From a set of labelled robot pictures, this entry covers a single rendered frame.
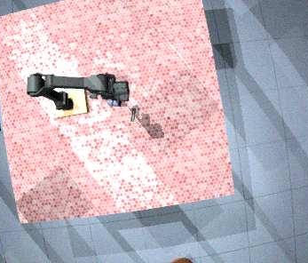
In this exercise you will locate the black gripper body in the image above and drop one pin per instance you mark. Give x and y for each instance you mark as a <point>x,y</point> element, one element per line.
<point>123,97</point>

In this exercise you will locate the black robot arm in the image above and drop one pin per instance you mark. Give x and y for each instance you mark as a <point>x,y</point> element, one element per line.
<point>104,85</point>

